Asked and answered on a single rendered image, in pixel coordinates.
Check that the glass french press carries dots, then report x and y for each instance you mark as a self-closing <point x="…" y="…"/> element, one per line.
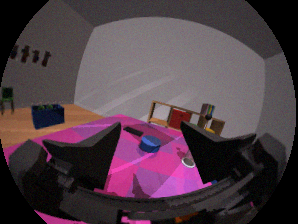
<point x="187" y="160"/>

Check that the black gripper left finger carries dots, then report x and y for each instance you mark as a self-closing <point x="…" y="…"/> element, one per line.
<point x="92" y="156"/>

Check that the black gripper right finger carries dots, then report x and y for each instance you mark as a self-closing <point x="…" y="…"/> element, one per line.
<point x="211" y="152"/>

